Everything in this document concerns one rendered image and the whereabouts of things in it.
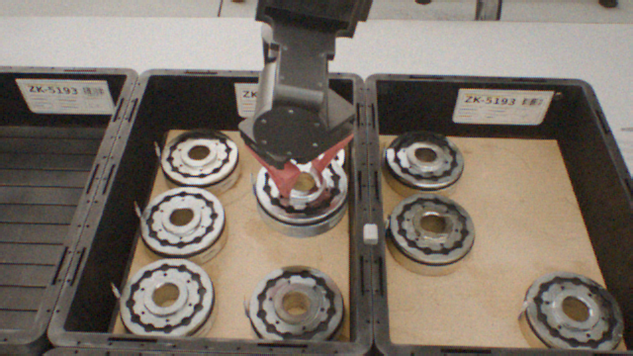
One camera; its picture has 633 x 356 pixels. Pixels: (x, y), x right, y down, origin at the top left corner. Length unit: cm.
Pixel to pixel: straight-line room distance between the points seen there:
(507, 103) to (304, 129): 45
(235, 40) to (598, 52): 75
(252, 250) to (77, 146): 32
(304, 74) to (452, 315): 36
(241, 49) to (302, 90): 81
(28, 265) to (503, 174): 62
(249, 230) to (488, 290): 29
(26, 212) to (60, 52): 55
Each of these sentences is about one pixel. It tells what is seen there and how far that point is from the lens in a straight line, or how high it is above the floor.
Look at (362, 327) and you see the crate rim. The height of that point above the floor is 93.
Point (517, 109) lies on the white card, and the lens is 84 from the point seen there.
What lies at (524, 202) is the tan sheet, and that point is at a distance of 80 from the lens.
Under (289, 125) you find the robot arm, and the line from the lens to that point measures 43.
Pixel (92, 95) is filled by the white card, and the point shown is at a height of 89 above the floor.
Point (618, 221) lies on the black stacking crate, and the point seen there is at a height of 90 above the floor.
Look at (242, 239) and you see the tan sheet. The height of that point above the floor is 83.
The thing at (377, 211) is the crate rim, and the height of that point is 93.
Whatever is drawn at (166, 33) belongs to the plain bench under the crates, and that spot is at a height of 70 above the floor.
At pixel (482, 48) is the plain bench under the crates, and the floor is 70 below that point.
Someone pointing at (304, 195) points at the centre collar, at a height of 94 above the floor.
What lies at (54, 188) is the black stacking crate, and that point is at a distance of 84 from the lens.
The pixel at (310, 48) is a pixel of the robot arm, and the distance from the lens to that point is 44.
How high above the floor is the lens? 142
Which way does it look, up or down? 50 degrees down
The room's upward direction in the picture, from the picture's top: straight up
